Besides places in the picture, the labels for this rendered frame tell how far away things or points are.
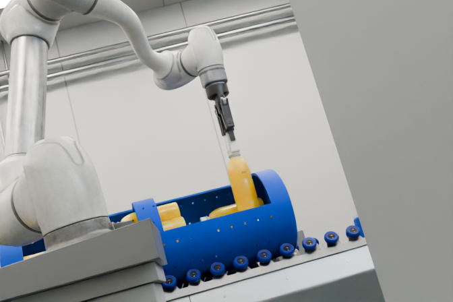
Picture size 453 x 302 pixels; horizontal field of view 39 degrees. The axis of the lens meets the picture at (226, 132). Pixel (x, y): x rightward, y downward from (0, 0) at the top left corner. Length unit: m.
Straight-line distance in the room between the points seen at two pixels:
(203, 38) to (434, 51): 1.80
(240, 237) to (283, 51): 3.99
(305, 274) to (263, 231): 0.18
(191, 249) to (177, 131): 3.67
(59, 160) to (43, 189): 0.07
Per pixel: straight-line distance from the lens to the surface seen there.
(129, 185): 5.51
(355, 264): 2.07
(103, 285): 1.37
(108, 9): 1.93
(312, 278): 2.02
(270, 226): 2.01
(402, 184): 0.50
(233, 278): 1.99
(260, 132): 5.60
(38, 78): 1.85
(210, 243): 1.97
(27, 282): 1.34
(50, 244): 1.50
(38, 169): 1.51
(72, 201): 1.48
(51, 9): 1.90
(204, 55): 2.14
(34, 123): 1.78
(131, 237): 1.31
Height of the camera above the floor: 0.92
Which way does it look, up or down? 12 degrees up
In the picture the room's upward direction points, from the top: 16 degrees counter-clockwise
